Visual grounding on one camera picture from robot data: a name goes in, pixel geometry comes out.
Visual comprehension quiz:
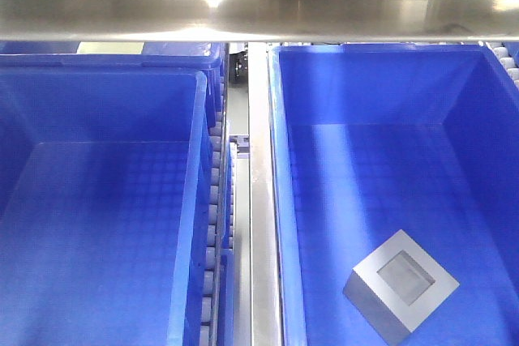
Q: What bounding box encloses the gray square base block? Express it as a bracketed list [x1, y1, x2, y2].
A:
[343, 229, 459, 345]

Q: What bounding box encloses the blue bin left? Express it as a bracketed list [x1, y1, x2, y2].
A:
[1, 67, 212, 345]

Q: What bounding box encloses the blue bin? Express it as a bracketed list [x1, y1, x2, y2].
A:
[1, 67, 212, 345]
[270, 44, 518, 345]

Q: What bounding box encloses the blue bin right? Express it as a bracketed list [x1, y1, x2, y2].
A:
[270, 44, 518, 345]

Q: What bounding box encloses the steel divider rail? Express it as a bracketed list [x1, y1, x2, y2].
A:
[248, 42, 283, 345]

